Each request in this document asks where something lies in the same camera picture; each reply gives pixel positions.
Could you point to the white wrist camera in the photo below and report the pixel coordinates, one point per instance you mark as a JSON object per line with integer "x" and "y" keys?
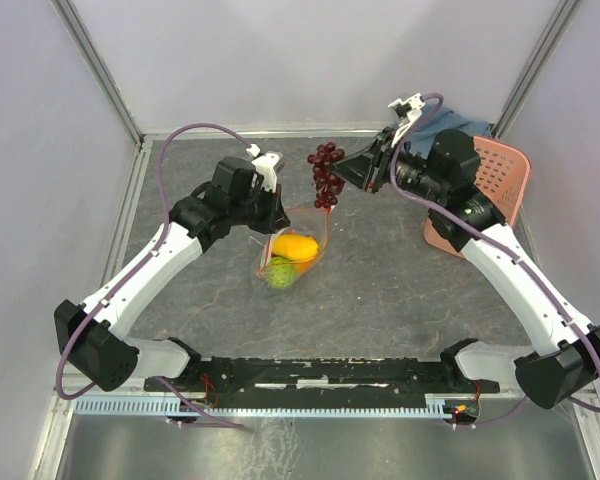
{"x": 408, "y": 111}
{"x": 267, "y": 164}

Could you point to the orange mango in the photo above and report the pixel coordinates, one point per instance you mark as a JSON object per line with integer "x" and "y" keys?
{"x": 302, "y": 267}

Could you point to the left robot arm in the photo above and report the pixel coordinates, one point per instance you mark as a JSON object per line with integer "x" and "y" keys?
{"x": 94, "y": 335}

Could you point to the green bumpy fruit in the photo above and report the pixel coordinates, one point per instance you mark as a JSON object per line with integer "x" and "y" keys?
{"x": 280, "y": 273}

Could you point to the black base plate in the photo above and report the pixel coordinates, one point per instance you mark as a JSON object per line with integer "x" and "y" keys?
{"x": 252, "y": 383}

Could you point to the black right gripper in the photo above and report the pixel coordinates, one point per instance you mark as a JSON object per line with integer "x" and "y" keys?
{"x": 367, "y": 168}

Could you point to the clear zip top bag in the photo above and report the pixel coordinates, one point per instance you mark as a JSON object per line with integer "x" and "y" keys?
{"x": 310, "y": 222}

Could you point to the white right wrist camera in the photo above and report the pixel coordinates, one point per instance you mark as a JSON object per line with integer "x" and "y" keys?
{"x": 408, "y": 111}

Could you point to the pink plastic basket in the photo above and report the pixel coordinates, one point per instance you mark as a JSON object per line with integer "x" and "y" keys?
{"x": 480, "y": 180}

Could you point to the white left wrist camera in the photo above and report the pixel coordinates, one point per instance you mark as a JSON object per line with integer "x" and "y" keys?
{"x": 267, "y": 164}

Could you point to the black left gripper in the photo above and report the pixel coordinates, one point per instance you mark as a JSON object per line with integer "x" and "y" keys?
{"x": 276, "y": 218}

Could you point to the dark red grapes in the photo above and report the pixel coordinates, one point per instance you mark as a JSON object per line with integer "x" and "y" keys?
{"x": 328, "y": 186}

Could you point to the blue cloth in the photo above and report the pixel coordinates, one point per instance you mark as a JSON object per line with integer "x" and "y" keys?
{"x": 444, "y": 118}

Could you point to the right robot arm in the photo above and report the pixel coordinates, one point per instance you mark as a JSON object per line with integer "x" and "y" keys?
{"x": 565, "y": 354}

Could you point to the yellow mango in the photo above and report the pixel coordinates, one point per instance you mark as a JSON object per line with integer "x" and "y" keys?
{"x": 296, "y": 248}

